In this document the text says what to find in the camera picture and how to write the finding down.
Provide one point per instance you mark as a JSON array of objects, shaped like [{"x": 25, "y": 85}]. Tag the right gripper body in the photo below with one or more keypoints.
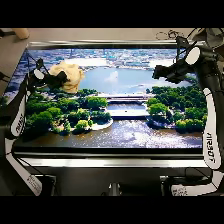
[{"x": 170, "y": 72}]

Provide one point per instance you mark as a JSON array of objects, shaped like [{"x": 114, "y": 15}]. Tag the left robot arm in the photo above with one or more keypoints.
[{"x": 18, "y": 121}]

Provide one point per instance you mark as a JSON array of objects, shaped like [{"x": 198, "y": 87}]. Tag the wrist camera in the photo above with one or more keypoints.
[
  {"x": 39, "y": 64},
  {"x": 181, "y": 50}
]

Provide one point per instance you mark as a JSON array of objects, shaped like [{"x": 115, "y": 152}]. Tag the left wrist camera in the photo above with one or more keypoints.
[{"x": 39, "y": 64}]

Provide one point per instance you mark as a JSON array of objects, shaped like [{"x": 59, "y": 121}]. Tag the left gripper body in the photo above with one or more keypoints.
[{"x": 57, "y": 80}]

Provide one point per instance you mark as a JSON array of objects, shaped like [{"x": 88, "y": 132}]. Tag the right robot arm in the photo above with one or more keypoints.
[{"x": 212, "y": 133}]

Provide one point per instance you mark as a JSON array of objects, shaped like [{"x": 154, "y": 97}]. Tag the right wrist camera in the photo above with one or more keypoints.
[{"x": 181, "y": 50}]

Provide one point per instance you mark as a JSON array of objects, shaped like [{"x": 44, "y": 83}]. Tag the cream garment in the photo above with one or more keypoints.
[{"x": 71, "y": 75}]

